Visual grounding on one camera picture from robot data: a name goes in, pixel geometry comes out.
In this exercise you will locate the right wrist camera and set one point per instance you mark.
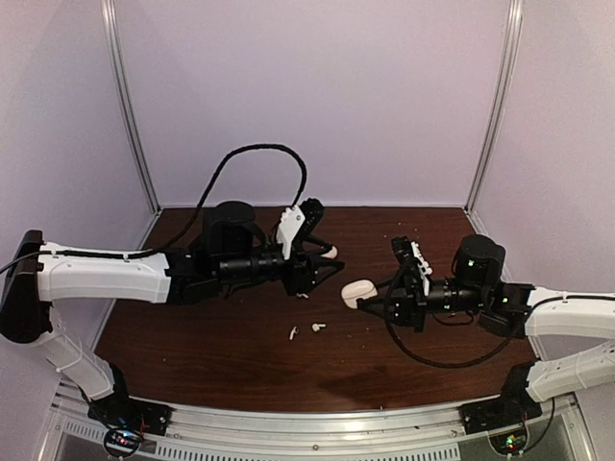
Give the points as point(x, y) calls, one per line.
point(415, 267)

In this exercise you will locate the aluminium frame post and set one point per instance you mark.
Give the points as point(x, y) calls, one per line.
point(127, 111)
point(512, 33)

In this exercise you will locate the front aluminium rail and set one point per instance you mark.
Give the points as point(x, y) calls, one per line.
point(434, 432)

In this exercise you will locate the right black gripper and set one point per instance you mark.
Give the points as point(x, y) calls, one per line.
point(407, 299)

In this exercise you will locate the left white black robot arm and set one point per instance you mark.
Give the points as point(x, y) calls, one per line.
point(230, 254)

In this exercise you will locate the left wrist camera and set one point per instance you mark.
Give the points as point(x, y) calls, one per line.
point(297, 219)

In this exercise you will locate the left aluminium frame post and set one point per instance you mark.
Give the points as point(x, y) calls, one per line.
point(127, 111)

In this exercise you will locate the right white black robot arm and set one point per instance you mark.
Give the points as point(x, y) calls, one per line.
point(505, 309)

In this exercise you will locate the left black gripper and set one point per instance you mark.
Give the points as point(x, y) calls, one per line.
point(302, 278)

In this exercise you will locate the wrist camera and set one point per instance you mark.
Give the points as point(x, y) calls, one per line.
point(297, 219)
point(415, 267)

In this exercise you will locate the pink round earbud case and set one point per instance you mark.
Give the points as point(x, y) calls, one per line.
point(331, 254)

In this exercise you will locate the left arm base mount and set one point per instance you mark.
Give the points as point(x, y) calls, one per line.
point(127, 420)

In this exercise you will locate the white square charging case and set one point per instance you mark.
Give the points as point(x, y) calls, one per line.
point(362, 289)

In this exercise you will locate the right aluminium frame post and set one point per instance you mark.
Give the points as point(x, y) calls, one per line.
point(512, 33)

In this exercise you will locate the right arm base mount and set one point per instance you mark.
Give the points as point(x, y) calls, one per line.
point(505, 418)

